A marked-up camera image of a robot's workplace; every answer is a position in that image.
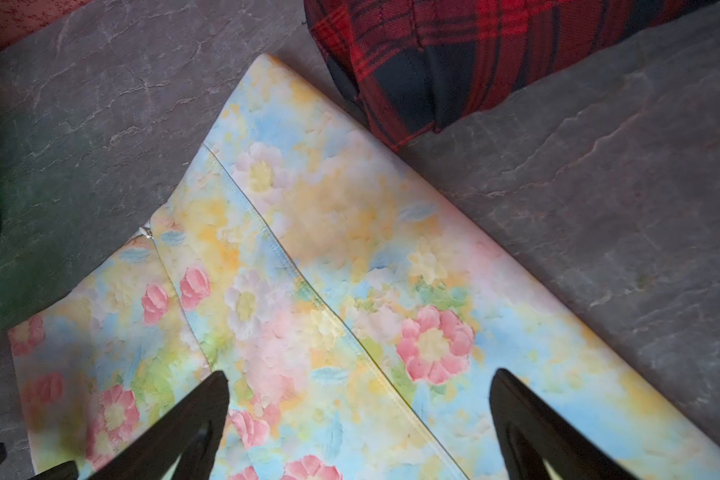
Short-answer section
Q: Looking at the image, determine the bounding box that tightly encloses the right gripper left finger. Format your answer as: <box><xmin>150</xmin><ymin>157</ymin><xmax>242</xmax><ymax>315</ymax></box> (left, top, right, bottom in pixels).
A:
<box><xmin>92</xmin><ymin>371</ymin><xmax>230</xmax><ymax>479</ymax></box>

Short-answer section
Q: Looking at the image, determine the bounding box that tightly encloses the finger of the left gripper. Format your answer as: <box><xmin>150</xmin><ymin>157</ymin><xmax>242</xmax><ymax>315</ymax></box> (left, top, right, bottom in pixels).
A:
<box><xmin>0</xmin><ymin>443</ymin><xmax>79</xmax><ymax>480</ymax></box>

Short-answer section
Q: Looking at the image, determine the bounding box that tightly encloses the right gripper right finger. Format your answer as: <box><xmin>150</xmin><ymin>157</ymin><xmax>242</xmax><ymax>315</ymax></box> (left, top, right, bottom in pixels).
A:
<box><xmin>489</xmin><ymin>368</ymin><xmax>634</xmax><ymax>479</ymax></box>

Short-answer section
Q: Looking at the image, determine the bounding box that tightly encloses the pastel floral skirt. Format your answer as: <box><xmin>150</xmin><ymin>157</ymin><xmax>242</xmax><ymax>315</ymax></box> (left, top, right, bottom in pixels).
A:
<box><xmin>9</xmin><ymin>55</ymin><xmax>720</xmax><ymax>479</ymax></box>

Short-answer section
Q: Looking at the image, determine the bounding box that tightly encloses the red plaid skirt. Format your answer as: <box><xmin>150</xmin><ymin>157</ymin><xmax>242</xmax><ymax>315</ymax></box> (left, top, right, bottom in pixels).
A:
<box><xmin>304</xmin><ymin>0</ymin><xmax>700</xmax><ymax>150</ymax></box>

